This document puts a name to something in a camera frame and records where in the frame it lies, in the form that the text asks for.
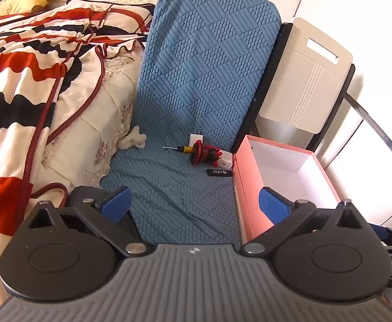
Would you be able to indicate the curved metal rod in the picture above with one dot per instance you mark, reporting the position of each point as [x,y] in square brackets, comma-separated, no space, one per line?
[388,141]

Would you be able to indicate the yellow pillow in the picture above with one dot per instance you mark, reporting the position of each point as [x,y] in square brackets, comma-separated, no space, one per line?
[24,1]

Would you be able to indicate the small white plush toy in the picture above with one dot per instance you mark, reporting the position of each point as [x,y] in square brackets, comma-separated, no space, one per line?
[132,139]

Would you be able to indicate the blue textured sofa cover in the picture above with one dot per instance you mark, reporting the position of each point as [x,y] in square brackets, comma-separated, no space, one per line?
[199,57]

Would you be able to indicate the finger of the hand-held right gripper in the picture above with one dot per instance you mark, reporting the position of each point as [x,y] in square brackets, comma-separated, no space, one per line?
[379,232]

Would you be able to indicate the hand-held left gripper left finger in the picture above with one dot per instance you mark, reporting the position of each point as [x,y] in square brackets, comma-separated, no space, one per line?
[117,204]

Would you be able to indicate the beige plastic folding panel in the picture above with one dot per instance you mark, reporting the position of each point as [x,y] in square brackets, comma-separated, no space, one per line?
[303,73]

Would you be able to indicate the red black toy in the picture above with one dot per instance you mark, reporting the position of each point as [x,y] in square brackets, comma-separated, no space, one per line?
[199,152]

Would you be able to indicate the white charger adapter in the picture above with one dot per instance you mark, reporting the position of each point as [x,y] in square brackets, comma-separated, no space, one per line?
[226,160]
[196,140]

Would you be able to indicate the black stick device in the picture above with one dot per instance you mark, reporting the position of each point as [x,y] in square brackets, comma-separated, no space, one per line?
[219,172]

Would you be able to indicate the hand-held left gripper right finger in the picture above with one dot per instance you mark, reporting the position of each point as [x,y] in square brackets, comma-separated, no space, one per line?
[273,204]

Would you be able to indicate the pink cardboard box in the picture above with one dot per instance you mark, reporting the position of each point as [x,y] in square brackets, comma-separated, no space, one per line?
[246,174]

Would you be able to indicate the red white black striped blanket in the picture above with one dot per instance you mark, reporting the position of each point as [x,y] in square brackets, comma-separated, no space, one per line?
[14,63]

